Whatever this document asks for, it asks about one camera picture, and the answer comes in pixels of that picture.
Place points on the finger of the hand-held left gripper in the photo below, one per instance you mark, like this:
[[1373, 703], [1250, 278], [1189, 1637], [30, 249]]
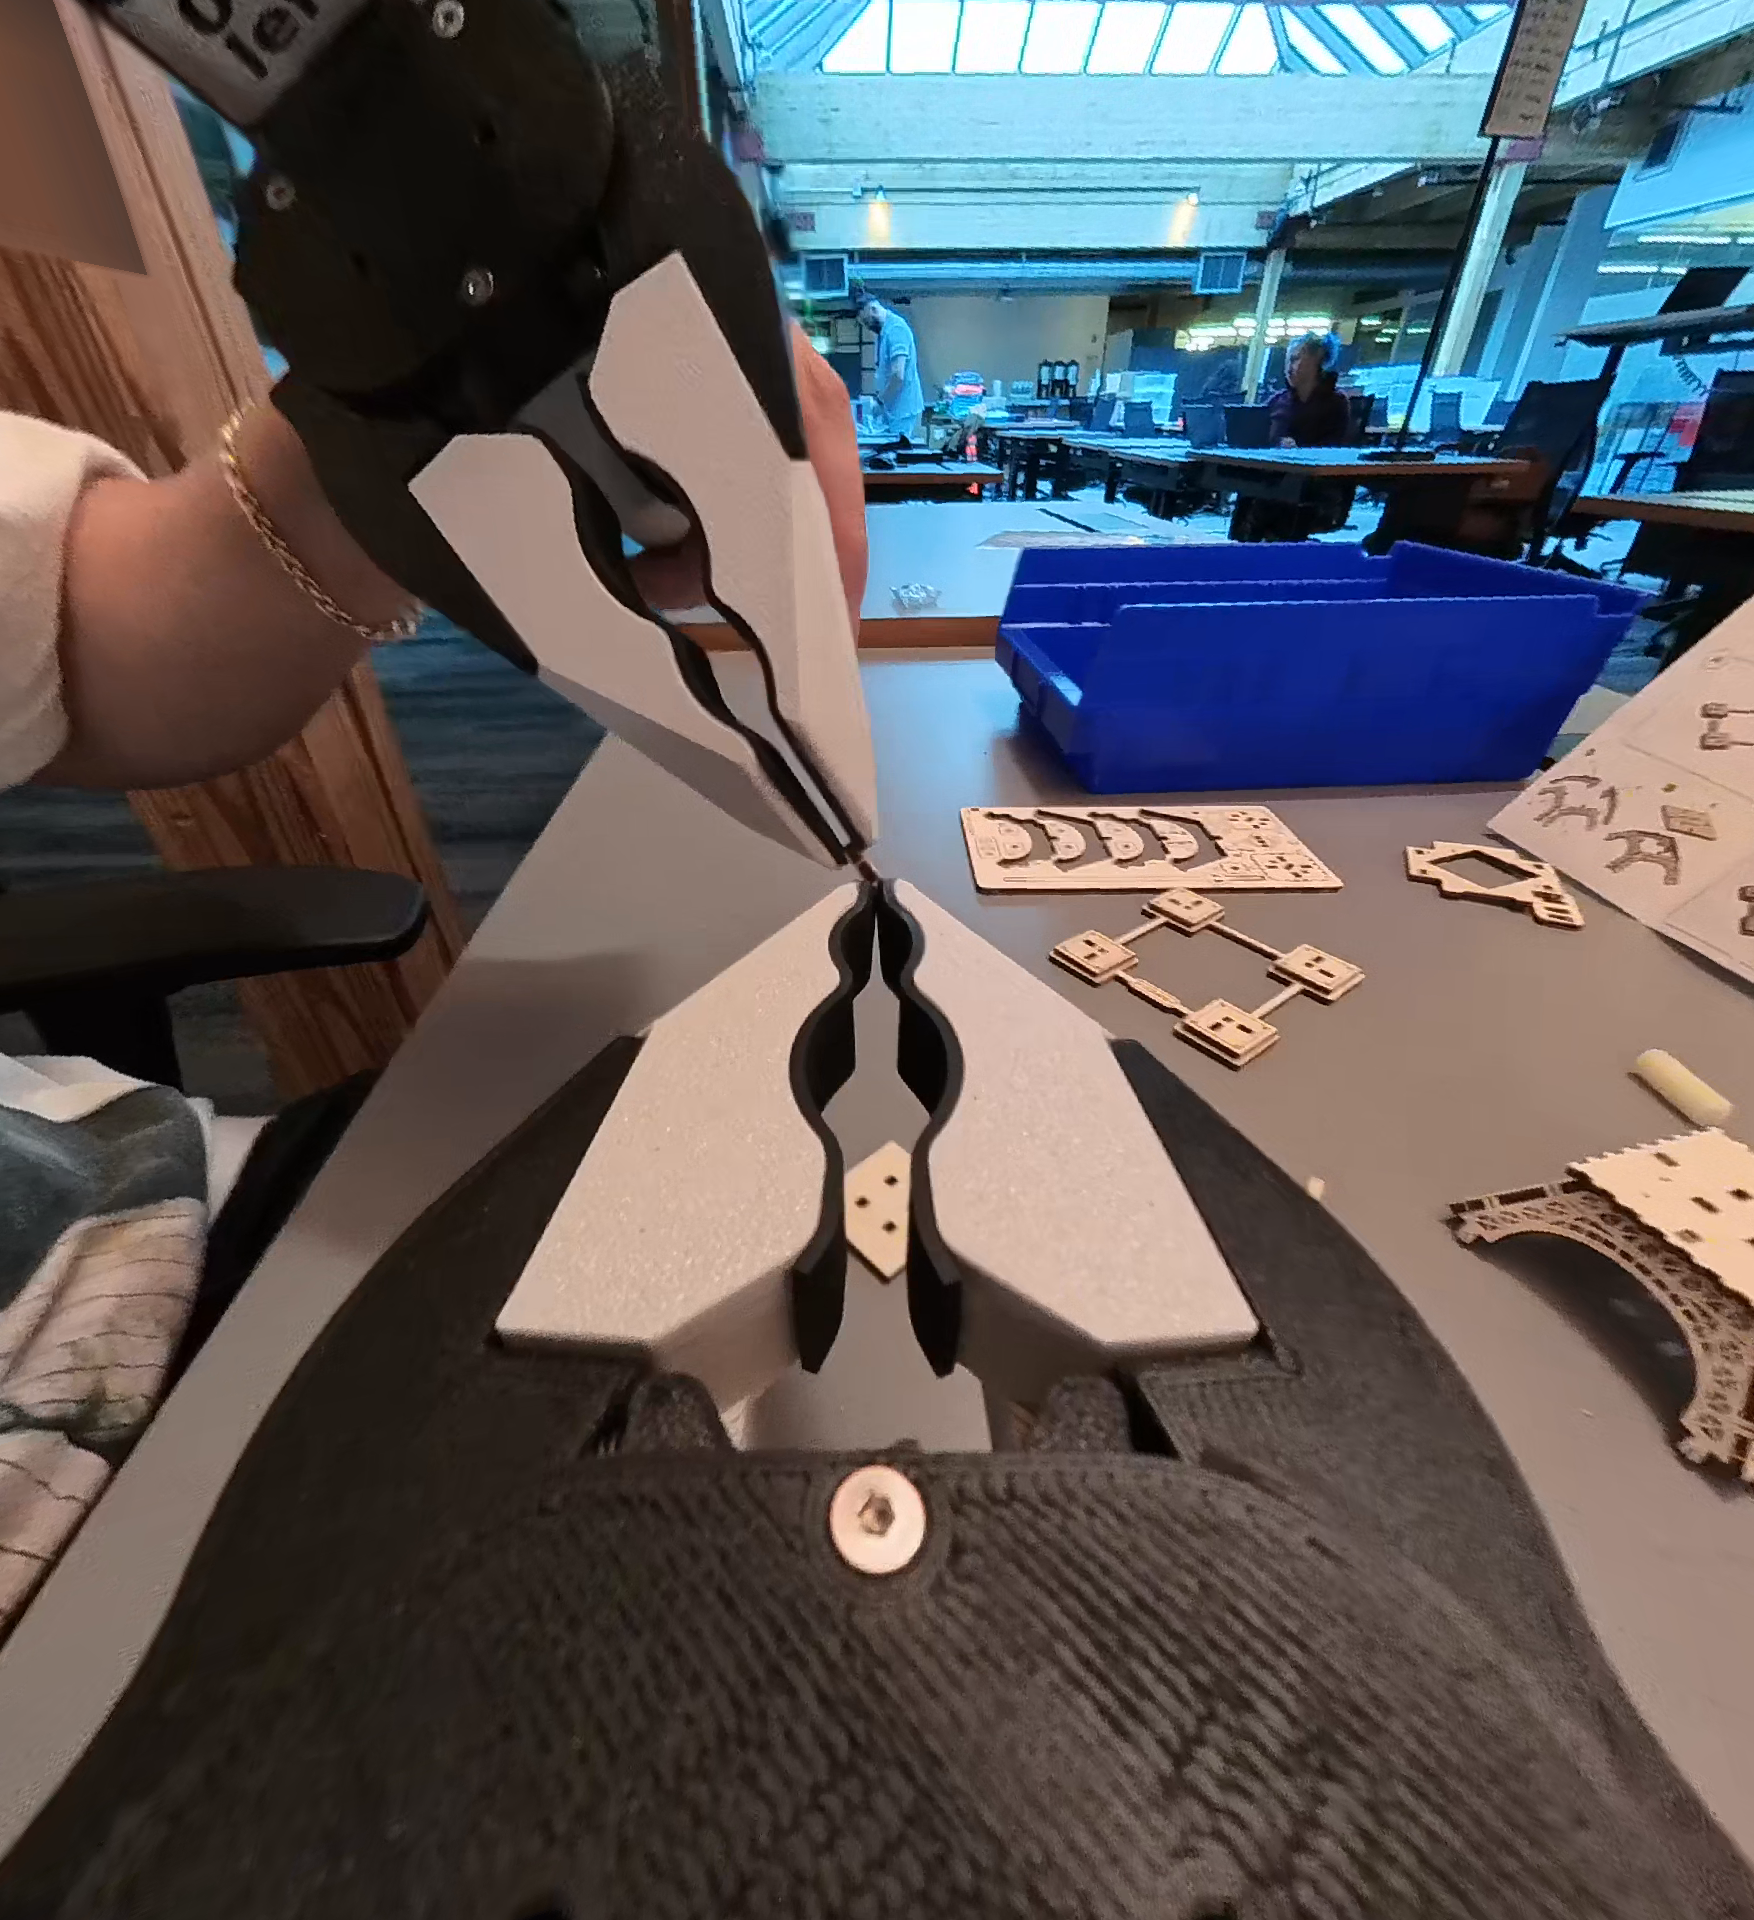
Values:
[[564, 555], [726, 450]]

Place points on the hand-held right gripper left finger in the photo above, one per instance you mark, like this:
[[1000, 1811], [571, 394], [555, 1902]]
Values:
[[667, 1200]]

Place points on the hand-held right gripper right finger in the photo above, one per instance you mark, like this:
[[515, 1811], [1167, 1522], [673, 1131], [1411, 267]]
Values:
[[1088, 1200]]

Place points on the small square wooden plate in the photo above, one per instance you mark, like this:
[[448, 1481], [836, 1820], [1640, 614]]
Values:
[[880, 1209]]

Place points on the person's left forearm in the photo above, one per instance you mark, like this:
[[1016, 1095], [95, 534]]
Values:
[[188, 630]]

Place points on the grey desk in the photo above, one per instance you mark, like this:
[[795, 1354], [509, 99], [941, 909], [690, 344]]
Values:
[[1417, 1080]]

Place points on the raised standing desk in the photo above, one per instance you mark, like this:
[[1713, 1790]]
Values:
[[1703, 324]]

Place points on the person's left hand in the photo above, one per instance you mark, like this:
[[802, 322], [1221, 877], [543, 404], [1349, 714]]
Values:
[[840, 495]]

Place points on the small silver object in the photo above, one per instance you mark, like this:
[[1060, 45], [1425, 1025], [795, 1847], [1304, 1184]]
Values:
[[915, 595]]

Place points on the neighbouring grey table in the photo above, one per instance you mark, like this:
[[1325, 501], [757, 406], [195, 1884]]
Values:
[[953, 546]]

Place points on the wooden puzzle sheet with arcs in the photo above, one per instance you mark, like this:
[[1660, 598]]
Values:
[[1131, 863]]

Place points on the row of background desks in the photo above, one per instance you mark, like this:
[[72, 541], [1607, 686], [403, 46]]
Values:
[[1118, 458]]

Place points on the black office chair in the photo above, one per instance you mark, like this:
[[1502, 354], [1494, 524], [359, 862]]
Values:
[[216, 916], [1545, 450]]

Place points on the blue plastic bin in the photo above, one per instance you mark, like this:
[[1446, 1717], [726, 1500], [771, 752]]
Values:
[[1266, 690]]

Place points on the pale wax stick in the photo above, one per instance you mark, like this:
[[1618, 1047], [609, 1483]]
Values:
[[1685, 1086]]

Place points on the patterned shirt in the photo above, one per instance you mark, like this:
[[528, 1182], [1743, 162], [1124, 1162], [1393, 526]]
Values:
[[52, 1276]]

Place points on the wooden tower base model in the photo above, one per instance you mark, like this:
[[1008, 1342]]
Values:
[[1716, 1215]]

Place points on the folded paper assembly instructions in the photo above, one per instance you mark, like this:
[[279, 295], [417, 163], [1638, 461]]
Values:
[[1689, 840]]

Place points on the hanging white paper sign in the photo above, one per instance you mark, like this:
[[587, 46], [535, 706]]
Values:
[[1534, 66]]

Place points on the wooden four-square frame piece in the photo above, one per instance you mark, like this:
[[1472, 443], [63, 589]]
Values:
[[1231, 1027]]

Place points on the wooden diamond frame piece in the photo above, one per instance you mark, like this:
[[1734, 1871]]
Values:
[[1545, 899]]

